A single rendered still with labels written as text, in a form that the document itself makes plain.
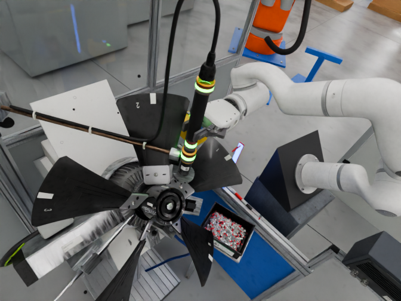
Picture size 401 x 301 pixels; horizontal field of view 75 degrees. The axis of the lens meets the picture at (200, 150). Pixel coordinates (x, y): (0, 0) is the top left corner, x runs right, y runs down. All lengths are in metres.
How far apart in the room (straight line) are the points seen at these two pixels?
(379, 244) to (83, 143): 1.04
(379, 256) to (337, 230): 1.69
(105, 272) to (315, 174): 1.42
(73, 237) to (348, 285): 2.11
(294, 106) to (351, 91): 0.14
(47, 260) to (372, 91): 0.94
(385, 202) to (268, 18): 3.69
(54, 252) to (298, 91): 0.82
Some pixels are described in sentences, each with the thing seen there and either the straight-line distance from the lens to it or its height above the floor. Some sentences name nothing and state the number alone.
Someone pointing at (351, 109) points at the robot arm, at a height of 1.64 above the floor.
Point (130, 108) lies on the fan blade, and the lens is 0.84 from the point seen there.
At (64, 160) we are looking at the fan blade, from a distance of 0.69.
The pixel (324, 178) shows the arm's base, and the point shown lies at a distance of 1.24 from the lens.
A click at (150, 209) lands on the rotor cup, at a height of 1.23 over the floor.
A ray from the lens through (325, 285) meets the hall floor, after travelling 2.43.
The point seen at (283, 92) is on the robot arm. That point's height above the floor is 1.58.
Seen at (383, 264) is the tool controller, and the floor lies 1.23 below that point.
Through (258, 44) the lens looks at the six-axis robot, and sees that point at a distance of 4.53.
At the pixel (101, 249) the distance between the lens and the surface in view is 0.92.
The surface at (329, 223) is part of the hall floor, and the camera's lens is 2.72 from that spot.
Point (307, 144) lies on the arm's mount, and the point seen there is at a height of 1.14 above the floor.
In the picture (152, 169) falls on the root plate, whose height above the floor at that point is 1.26.
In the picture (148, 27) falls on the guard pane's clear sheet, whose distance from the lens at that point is 1.43.
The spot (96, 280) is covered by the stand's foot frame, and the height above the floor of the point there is 0.08.
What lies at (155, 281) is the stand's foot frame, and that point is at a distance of 1.93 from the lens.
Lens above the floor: 1.95
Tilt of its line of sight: 47 degrees down
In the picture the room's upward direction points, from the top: 16 degrees clockwise
